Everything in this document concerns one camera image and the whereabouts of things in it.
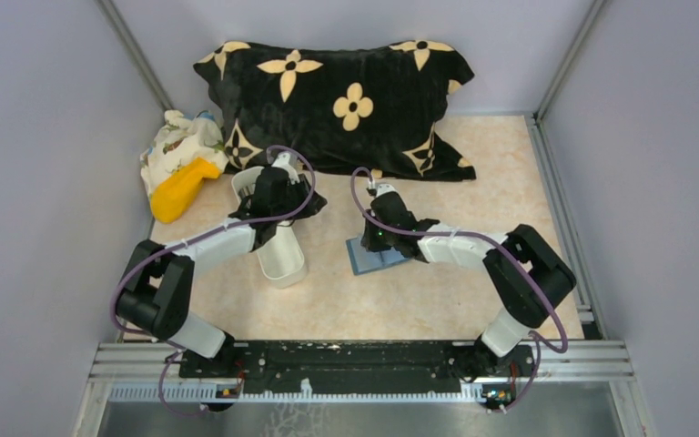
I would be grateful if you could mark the floral patterned cloth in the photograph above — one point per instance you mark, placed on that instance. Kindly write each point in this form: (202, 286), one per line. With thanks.
(177, 144)

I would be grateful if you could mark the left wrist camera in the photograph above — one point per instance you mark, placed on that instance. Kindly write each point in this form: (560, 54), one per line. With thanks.
(285, 168)

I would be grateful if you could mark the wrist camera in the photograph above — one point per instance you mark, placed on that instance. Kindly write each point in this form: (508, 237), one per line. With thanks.
(285, 168)
(377, 189)

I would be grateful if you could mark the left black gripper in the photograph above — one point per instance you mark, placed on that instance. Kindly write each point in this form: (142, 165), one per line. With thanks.
(268, 197)

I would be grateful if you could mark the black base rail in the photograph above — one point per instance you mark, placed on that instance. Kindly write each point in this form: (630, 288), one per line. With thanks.
(357, 367)

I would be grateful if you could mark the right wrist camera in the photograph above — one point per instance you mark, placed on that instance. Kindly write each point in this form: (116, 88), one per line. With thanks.
(377, 189)

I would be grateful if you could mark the black pillow with cream flowers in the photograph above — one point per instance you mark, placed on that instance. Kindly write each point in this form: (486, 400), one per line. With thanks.
(341, 109)

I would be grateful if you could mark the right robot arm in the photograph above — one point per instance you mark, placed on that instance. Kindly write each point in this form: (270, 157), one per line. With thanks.
(530, 278)

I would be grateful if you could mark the blue leather card holder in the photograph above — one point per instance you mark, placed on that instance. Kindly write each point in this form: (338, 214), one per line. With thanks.
(364, 262)

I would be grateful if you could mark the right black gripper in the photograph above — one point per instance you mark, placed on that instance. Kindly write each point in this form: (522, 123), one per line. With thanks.
(388, 213)

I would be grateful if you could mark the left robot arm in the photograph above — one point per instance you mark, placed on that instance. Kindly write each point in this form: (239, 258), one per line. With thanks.
(153, 297)

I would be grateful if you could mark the yellow plastic object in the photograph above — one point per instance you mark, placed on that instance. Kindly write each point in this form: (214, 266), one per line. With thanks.
(172, 197)

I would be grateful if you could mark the white oblong plastic tray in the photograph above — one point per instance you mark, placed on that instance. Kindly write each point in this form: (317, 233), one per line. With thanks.
(281, 259)

